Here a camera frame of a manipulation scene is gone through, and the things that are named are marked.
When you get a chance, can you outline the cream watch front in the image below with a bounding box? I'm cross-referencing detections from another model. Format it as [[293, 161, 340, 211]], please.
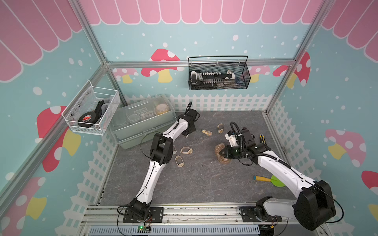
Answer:
[[175, 155, 185, 168]]

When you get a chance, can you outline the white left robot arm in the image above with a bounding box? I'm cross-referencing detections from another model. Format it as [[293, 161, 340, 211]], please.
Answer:
[[129, 102, 200, 221]]

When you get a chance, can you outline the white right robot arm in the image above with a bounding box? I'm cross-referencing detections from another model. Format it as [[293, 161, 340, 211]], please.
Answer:
[[220, 128, 336, 231]]

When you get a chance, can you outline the cream square dial watch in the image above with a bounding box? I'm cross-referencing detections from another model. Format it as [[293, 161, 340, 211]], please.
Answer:
[[217, 123, 224, 134]]

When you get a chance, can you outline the yellow black utility knife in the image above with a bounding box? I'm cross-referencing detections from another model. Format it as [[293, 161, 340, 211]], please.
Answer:
[[259, 133, 266, 145]]

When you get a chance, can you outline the green yellow toy paddle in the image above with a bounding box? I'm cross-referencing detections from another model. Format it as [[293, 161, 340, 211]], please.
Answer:
[[254, 176, 285, 187]]

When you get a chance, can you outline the translucent green storage box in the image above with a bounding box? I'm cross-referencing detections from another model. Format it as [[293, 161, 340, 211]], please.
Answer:
[[109, 94, 176, 149]]

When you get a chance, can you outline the black tape roll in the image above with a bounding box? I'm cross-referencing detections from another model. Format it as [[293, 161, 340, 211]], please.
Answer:
[[78, 112, 99, 128]]

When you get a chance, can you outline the green lit circuit board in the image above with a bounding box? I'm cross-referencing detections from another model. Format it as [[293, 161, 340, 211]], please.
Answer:
[[137, 226, 151, 234]]

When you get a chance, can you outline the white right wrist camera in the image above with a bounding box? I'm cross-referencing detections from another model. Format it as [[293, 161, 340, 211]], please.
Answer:
[[225, 132, 239, 147]]

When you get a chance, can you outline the black wire mesh basket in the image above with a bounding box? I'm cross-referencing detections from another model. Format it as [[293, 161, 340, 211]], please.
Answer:
[[188, 56, 251, 90]]

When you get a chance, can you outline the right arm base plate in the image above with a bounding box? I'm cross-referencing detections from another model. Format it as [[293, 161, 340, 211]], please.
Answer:
[[238, 206, 282, 225]]

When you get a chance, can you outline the clear acrylic wall bin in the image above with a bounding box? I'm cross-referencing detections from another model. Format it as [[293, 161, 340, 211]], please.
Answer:
[[62, 81, 120, 136]]

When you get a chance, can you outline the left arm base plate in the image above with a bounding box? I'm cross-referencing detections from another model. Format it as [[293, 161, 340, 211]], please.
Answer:
[[122, 207, 164, 223]]

